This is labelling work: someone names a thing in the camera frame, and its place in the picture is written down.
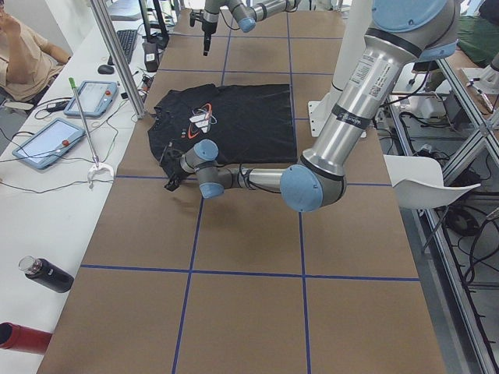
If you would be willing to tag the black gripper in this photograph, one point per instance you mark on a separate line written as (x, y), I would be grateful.
(174, 168)
(208, 30)

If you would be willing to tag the black graphic t-shirt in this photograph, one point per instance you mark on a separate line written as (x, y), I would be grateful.
(249, 124)

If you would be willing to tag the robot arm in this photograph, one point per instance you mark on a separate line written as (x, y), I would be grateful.
(400, 32)
(246, 16)

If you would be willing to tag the dark brown box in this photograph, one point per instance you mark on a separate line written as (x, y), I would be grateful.
(150, 56)

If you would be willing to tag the metal reacher grabber tool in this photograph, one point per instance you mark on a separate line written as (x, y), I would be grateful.
(97, 166)

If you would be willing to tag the black keyboard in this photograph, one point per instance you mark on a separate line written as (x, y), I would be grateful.
(127, 39)

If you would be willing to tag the light blue teach pendant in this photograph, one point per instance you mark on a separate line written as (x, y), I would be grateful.
(96, 97)
(49, 144)

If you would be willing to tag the black computer mouse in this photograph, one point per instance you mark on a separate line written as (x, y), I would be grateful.
(105, 69)

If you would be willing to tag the brown paper table mat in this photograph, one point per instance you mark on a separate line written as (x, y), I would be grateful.
(173, 283)

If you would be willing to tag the black water bottle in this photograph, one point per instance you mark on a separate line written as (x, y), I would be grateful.
(45, 273)

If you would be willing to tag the seated person beige shirt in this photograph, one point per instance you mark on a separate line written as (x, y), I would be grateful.
(29, 62)

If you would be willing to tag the red bottle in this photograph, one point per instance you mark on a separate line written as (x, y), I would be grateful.
(24, 339)

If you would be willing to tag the white plastic chair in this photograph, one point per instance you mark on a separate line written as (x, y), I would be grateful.
(418, 183)

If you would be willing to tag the aluminium frame post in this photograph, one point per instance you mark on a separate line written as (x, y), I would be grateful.
(113, 45)

